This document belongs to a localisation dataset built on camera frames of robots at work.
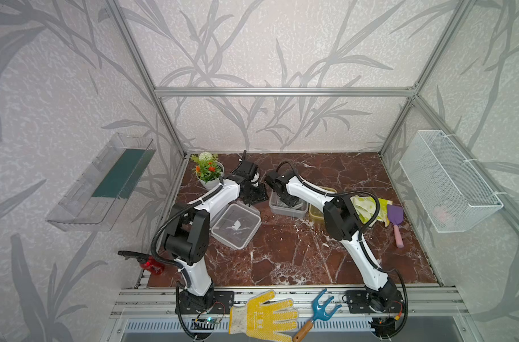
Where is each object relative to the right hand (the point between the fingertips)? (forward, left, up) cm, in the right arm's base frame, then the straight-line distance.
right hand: (297, 194), depth 101 cm
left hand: (-7, +14, +7) cm, 17 cm away
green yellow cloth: (-9, -30, +2) cm, 31 cm away
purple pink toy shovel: (-10, -44, -1) cm, 45 cm away
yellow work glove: (-49, +17, -1) cm, 52 cm away
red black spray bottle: (-34, +54, +11) cm, 65 cm away
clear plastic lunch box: (-9, 0, +2) cm, 9 cm away
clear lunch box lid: (-14, +28, -3) cm, 32 cm away
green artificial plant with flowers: (+5, +40, +14) cm, 43 cm away
